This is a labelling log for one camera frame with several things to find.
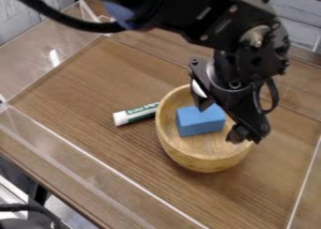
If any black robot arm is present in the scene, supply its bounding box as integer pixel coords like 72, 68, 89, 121
101, 0, 291, 144

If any white green tube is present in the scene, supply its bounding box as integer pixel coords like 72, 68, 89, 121
112, 102, 159, 127

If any clear acrylic barrier wall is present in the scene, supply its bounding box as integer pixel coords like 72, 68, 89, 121
0, 95, 208, 229

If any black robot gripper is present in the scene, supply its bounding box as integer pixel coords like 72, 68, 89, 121
189, 52, 278, 145

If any black cable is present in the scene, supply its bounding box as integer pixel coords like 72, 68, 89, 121
0, 0, 126, 34

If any blue rectangular block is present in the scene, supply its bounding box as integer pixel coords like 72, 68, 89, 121
175, 104, 225, 137

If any brown wooden bowl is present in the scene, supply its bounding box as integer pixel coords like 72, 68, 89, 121
155, 84, 252, 174

